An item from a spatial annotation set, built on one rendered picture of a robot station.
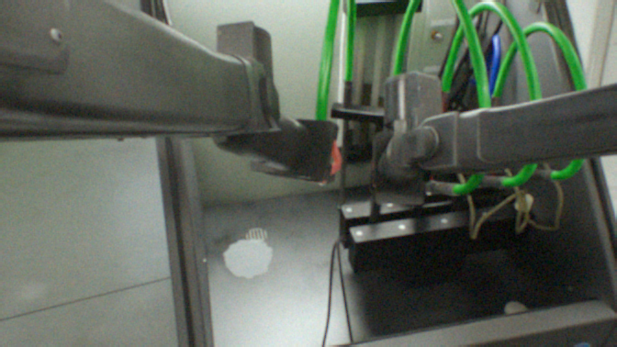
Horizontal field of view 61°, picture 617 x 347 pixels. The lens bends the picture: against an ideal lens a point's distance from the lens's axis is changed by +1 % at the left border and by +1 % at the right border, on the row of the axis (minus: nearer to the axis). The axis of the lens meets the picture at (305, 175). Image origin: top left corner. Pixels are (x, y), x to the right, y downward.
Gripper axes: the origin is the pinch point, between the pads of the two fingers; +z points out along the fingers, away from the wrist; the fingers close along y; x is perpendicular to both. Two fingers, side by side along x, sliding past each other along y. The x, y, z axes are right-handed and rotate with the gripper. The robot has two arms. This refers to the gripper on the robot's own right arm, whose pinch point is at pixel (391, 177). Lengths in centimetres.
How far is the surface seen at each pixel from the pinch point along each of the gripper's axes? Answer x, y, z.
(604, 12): -33.8, 26.9, -0.3
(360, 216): 4.0, -5.2, 13.4
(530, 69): -16.7, 12.6, -13.5
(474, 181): -10.0, -1.9, -9.8
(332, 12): 9.4, 16.2, -23.1
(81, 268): 113, -20, 133
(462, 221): -14.0, -5.9, 13.2
